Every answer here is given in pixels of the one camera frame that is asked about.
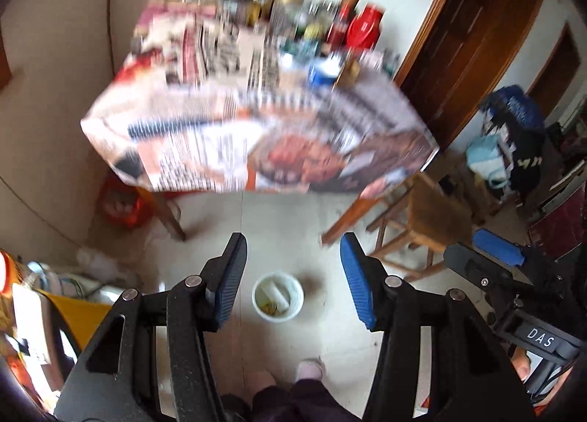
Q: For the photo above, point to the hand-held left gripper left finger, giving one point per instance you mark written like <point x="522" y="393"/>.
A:
<point x="224" y="298"/>

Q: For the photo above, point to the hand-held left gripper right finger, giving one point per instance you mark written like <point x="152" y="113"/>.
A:
<point x="362" y="284"/>

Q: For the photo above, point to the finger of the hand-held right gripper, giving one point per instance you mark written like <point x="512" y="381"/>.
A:
<point x="477" y="266"/>
<point x="497" y="248"/>

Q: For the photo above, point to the white plastic bin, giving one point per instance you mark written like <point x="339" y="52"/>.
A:
<point x="277" y="296"/>

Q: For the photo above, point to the person's right hand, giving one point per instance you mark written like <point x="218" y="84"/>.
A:
<point x="522" y="364"/>

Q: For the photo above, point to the wooden stool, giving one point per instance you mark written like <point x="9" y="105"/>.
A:
<point x="435" y="215"/>

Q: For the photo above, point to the dark red board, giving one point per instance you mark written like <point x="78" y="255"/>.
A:
<point x="559" y="225"/>

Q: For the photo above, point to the light blue bag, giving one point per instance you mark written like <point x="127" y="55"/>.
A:
<point x="484" y="156"/>

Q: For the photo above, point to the pink slipper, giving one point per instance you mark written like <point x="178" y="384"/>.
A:
<point x="309" y="369"/>

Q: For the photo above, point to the person's legs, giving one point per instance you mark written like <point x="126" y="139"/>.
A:
<point x="293" y="403"/>

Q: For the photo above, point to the white plastic bag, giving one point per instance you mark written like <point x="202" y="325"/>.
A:
<point x="98" y="266"/>

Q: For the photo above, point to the red plastic crate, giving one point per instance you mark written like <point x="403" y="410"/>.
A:
<point x="121" y="204"/>

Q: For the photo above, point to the yellow plastic bag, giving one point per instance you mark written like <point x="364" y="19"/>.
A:
<point x="78" y="316"/>

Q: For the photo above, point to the table with printed cloth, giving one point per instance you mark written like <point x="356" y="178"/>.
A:
<point x="257" y="128"/>

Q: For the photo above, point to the dark wooden door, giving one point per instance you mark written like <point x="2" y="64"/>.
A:
<point x="555" y="67"/>
<point x="481" y="37"/>

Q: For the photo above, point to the red sauce bottle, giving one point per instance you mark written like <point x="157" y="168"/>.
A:
<point x="337" y="30"/>

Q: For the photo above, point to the red thermos flask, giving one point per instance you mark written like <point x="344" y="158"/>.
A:
<point x="364" y="28"/>

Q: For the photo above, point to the yellow textured ball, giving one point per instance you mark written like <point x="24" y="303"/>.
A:
<point x="314" y="30"/>

